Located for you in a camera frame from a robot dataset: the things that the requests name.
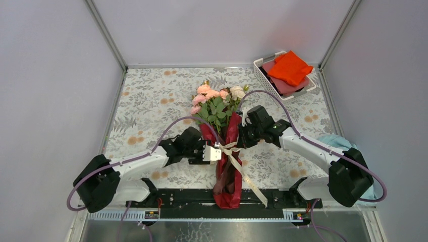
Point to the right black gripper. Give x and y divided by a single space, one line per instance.
244 141

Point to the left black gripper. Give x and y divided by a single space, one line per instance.
200 161

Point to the cream ribbon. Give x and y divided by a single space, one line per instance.
231 148

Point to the white fake rose stem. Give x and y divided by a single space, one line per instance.
237 93

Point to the pink fake flower stem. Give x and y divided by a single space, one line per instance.
214 106

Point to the dark red wrapping paper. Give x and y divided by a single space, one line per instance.
228 187

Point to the white plastic basket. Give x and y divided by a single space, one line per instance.
269 87

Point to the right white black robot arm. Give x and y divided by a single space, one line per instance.
347 177

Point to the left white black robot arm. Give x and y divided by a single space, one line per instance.
104 182

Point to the pink cloth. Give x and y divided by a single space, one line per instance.
279 85

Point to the floral tablecloth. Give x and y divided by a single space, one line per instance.
157 102

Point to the orange cloth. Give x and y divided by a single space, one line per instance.
290 68

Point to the light blue towel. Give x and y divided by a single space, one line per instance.
341 143

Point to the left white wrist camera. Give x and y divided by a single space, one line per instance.
212 153

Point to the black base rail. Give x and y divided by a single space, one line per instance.
200 203

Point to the aluminium frame rail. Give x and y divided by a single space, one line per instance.
116 213

